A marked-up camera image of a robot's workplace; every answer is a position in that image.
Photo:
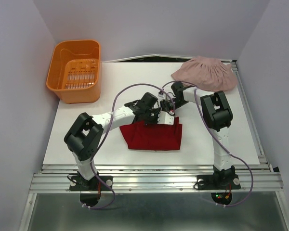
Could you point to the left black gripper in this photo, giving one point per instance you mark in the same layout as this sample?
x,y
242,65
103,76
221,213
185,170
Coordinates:
x,y
156,110

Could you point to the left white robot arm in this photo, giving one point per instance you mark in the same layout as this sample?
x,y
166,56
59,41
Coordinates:
x,y
88,131

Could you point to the orange plastic basket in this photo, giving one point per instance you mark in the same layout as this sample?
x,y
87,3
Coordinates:
x,y
75,71

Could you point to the red pleated skirt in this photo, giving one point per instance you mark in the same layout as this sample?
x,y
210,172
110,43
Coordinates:
x,y
153,137

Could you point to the aluminium rail frame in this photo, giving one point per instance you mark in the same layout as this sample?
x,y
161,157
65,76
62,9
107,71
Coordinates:
x,y
155,191

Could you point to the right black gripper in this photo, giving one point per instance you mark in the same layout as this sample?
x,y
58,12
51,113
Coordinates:
x,y
164,106

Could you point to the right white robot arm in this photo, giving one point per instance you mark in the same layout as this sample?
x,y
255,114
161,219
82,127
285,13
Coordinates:
x,y
215,113

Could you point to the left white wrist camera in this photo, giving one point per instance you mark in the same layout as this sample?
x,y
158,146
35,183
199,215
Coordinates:
x,y
166,118

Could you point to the pink pleated skirt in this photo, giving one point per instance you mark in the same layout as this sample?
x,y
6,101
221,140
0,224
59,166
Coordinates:
x,y
206,73

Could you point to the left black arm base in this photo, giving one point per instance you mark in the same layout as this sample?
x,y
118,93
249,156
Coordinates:
x,y
78,184

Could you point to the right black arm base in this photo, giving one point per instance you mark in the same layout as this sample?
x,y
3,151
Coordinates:
x,y
218,180

